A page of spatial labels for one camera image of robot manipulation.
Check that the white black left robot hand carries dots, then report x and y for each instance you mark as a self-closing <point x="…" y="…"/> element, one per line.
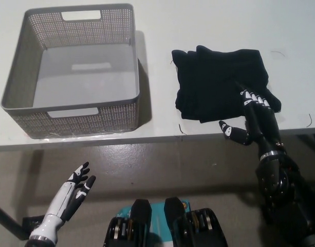
<point x="60" y="200"/>

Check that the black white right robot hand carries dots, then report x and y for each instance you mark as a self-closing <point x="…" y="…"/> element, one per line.
<point x="265" y="121"/>

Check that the black t-shirt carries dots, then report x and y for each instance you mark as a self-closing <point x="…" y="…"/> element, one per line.
<point x="211" y="85"/>

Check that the black floor tape patch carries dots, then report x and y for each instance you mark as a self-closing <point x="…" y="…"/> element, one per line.
<point x="31" y="226"/>

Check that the grey perforated plastic basket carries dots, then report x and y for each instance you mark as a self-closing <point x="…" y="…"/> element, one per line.
<point x="70" y="74"/>

